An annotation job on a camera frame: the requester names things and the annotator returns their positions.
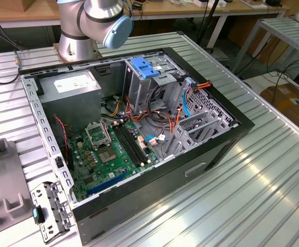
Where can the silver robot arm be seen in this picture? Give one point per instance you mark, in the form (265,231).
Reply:
(98,15)

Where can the silver disk bay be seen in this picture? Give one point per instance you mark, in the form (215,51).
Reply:
(190,136)

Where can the black RAM slot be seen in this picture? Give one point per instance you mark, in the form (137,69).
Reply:
(131,145)
(138,142)
(127,146)
(134,144)

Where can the silver optical drive cage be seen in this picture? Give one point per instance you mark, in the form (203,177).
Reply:
(139,90)

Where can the blue drive cage latch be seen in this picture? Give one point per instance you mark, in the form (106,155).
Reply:
(143,68)

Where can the black open PC case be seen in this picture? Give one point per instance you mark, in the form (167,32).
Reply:
(165,185)

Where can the green motherboard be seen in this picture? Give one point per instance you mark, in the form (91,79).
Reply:
(105,175)

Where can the blue expansion slot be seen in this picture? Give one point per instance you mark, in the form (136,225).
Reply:
(108,183)

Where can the grey Dell power supply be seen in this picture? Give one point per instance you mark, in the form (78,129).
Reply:
(70,103)

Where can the black case fan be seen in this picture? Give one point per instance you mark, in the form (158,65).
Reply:
(62,144)

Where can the long wooden desk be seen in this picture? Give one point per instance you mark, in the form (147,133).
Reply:
(165,10)

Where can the black stand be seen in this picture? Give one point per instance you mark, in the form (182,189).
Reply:
(208,15)

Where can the large brown cardboard box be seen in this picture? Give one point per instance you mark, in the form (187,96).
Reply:
(280,103)

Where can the black blue card latch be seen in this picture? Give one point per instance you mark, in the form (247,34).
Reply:
(39,214)

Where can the grey parts rack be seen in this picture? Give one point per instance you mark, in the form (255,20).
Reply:
(3,175)

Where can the small brown cardboard box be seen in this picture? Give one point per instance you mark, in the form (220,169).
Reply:
(36,3)

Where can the metal slat side table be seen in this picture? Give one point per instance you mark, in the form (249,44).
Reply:
(288,31)

